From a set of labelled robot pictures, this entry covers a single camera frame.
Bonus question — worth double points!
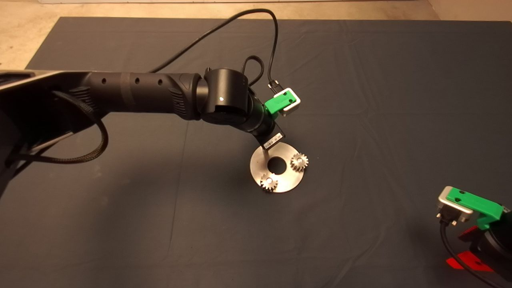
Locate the small steel planetary gear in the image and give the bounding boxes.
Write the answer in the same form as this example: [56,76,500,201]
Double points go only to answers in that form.
[290,153,309,173]
[260,174,279,193]

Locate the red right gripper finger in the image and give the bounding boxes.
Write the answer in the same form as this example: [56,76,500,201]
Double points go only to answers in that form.
[446,251,495,272]
[458,226,481,242]

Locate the dark grey table cloth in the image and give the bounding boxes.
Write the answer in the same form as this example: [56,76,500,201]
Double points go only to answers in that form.
[0,16,512,288]

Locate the thick braided black cable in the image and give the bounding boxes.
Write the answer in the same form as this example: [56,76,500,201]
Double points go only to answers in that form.
[6,91,109,164]

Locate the braided black cable loop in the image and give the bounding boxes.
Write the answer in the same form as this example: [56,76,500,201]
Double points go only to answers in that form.
[241,55,265,87]

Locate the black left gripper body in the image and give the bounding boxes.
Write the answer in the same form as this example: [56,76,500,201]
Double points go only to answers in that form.
[250,114,286,152]

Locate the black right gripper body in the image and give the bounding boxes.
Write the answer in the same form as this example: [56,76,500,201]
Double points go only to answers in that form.
[470,207,512,281]

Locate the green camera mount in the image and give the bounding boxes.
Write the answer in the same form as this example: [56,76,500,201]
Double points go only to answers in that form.
[446,188,504,231]
[264,90,296,120]

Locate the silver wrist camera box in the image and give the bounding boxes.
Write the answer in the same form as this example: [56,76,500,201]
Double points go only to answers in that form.
[436,186,475,225]
[274,88,302,117]

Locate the round metal carrier plate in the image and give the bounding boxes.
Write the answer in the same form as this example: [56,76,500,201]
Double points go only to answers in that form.
[250,142,305,194]

